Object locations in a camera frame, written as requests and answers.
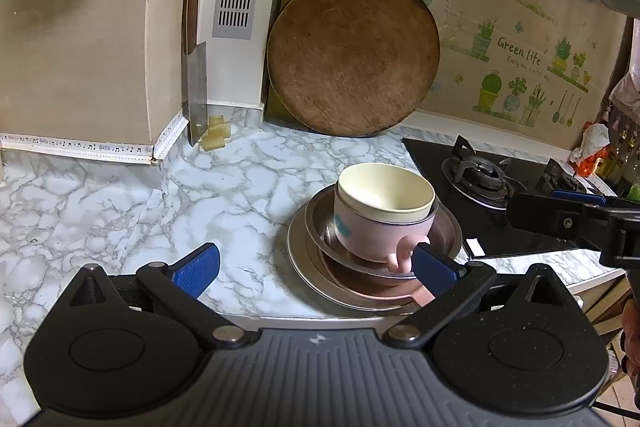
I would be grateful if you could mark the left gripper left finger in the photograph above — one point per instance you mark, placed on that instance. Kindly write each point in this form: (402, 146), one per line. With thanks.
(174, 290)

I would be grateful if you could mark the pink bear-shaped plate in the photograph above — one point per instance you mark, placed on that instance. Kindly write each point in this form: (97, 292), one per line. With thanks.
(377, 288)

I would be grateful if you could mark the ginger pieces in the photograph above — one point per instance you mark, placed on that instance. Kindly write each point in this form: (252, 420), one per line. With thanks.
(217, 132)

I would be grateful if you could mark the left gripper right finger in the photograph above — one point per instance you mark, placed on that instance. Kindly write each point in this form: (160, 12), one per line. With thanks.
(457, 291)

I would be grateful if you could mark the black gas stove top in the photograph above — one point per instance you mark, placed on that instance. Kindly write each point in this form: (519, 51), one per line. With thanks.
(490, 227)

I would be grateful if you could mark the gas burner grate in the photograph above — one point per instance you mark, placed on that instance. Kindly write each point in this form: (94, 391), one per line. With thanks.
(555, 178)
(476, 177)

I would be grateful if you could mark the pink steel-lined handled bowl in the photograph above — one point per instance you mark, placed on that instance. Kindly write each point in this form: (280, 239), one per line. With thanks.
(377, 241)

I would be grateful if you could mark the white floral ceramic plate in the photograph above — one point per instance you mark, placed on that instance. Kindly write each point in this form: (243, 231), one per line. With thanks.
(306, 260)

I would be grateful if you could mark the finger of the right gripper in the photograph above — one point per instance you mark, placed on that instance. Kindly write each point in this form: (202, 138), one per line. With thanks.
(544, 215)
(583, 198)

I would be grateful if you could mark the stainless steel bowl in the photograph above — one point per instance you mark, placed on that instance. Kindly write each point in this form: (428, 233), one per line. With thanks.
(445, 237)

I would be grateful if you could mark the cleaver with wooden handle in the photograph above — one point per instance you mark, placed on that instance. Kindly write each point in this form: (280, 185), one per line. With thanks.
(194, 77)

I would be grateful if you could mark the left gas burner grate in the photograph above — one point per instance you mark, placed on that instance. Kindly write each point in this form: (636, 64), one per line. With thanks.
(476, 177)

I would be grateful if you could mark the round wooden cutting board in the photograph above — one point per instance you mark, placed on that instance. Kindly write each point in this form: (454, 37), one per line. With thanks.
(352, 54)

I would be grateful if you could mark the right gas burner grate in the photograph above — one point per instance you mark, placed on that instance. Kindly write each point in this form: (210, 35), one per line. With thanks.
(555, 178)

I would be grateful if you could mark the white sticker on stove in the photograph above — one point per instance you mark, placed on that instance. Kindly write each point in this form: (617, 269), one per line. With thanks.
(475, 249)

